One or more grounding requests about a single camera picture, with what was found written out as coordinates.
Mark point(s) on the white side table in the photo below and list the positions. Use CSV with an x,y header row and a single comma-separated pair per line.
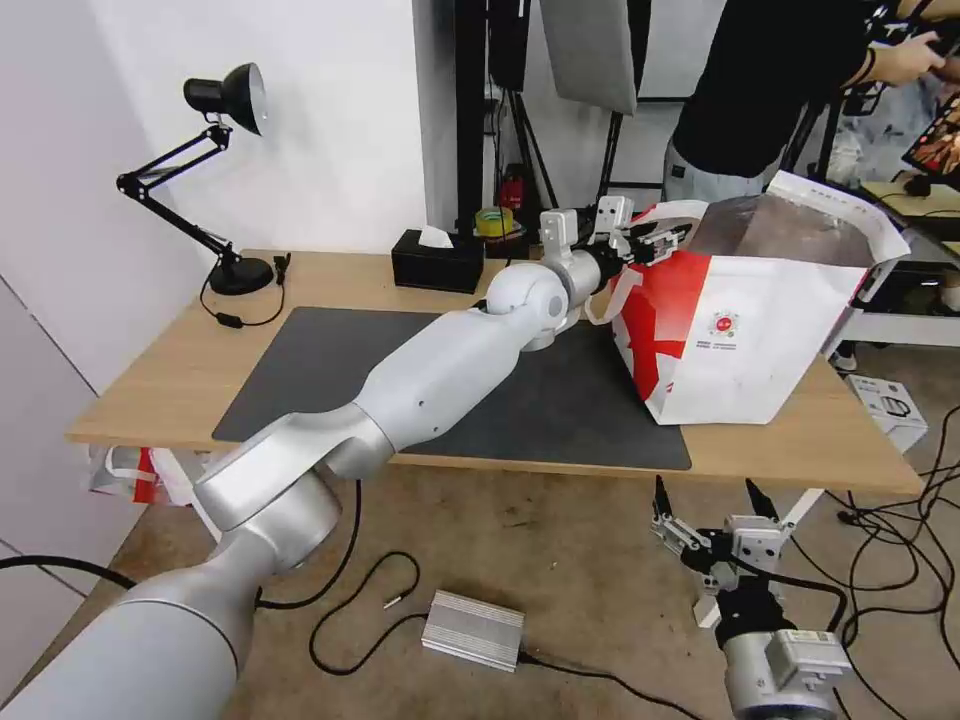
x,y
900,322

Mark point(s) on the black desk mat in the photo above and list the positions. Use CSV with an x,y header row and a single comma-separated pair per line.
x,y
315,352

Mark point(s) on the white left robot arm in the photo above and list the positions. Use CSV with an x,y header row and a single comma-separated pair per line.
x,y
442,360

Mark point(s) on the red and white takeout bag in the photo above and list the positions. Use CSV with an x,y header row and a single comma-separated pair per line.
x,y
750,330

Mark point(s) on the grey fabric light panel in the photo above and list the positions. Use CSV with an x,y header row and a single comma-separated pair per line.
x,y
589,52

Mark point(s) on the white cardboard product box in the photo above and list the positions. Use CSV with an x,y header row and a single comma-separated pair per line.
x,y
889,411

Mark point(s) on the silver power supply box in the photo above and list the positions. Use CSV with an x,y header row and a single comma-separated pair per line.
x,y
472,630

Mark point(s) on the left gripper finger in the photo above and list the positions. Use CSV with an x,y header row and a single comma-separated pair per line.
x,y
666,234
654,256

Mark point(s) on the yellow-green tape roll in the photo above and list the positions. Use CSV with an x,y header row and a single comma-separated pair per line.
x,y
493,222

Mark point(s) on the person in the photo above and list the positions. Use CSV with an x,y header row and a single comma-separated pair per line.
x,y
750,82

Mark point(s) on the white table leg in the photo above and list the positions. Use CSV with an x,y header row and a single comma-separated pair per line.
x,y
801,506

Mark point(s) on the black tissue box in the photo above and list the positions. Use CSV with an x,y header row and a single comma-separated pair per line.
x,y
436,266

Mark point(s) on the tablet with colourful screen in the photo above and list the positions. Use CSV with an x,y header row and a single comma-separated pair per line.
x,y
937,142

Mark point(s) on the red canister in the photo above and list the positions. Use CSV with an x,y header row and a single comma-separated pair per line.
x,y
513,187

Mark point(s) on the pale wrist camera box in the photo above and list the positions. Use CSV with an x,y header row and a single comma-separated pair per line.
x,y
613,214
754,544

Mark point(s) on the black tripod stand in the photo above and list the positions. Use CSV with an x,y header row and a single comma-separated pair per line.
x,y
517,112

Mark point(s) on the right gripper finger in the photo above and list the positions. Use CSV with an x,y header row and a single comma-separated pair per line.
x,y
766,507
675,531

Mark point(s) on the red and white plastic bag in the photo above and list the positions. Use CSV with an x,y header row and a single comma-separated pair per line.
x,y
120,476

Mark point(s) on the black desk lamp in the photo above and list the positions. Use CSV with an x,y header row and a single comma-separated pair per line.
x,y
240,276

